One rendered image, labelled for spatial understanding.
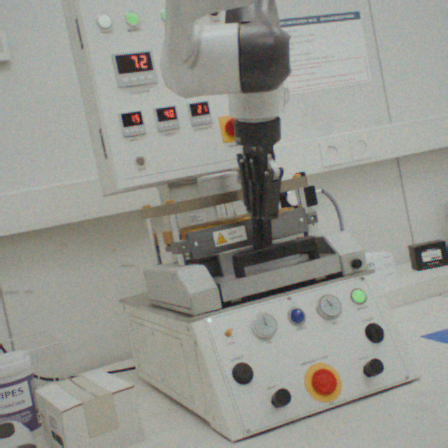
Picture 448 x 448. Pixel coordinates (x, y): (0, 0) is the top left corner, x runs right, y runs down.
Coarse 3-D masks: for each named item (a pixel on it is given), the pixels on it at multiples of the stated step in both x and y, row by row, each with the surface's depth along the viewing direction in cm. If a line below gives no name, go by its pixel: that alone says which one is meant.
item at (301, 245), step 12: (300, 240) 116; (312, 240) 116; (240, 252) 112; (252, 252) 112; (264, 252) 113; (276, 252) 114; (288, 252) 115; (300, 252) 116; (312, 252) 116; (240, 264) 111; (252, 264) 112; (240, 276) 111
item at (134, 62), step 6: (138, 54) 139; (144, 54) 139; (120, 60) 138; (126, 60) 138; (132, 60) 138; (138, 60) 139; (144, 60) 139; (126, 66) 138; (132, 66) 138; (138, 66) 139; (144, 66) 139
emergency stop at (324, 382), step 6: (318, 372) 108; (324, 372) 109; (330, 372) 109; (312, 378) 108; (318, 378) 108; (324, 378) 108; (330, 378) 108; (312, 384) 108; (318, 384) 107; (324, 384) 108; (330, 384) 108; (336, 384) 108; (318, 390) 107; (324, 390) 107; (330, 390) 108
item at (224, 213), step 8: (216, 208) 130; (224, 208) 130; (232, 208) 131; (280, 208) 131; (288, 208) 127; (216, 216) 131; (224, 216) 130; (232, 216) 130; (240, 216) 135; (248, 216) 126; (200, 224) 133; (208, 224) 125; (216, 224) 122; (168, 232) 132; (184, 232) 123; (168, 240) 133; (168, 248) 134
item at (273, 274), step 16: (288, 240) 122; (224, 256) 118; (304, 256) 124; (320, 256) 119; (336, 256) 118; (224, 272) 118; (256, 272) 115; (272, 272) 113; (288, 272) 115; (304, 272) 116; (320, 272) 117; (224, 288) 110; (240, 288) 111; (256, 288) 112; (272, 288) 113
